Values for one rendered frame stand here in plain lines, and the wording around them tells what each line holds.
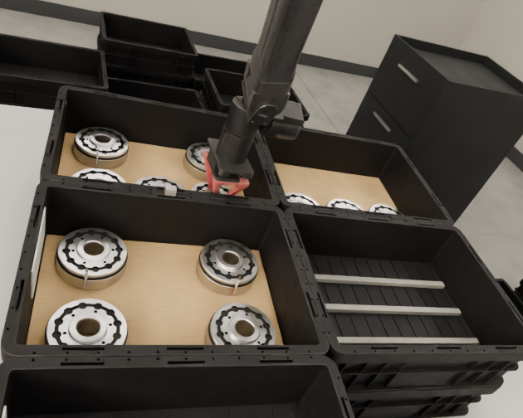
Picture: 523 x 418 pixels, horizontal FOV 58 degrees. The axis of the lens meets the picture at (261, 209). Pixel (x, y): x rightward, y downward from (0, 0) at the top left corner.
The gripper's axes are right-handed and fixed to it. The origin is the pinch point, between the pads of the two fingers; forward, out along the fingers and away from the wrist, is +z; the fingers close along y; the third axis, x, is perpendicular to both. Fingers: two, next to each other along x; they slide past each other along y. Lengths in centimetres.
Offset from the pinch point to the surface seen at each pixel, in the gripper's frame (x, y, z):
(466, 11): -308, 282, -12
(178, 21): -63, 288, 60
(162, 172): 7.5, 11.9, 4.4
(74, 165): 24.5, 12.3, 5.2
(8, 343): 33.4, -33.2, -2.8
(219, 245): 1.8, -11.8, 2.1
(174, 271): 9.6, -15.0, 5.4
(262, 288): -5.1, -19.4, 4.9
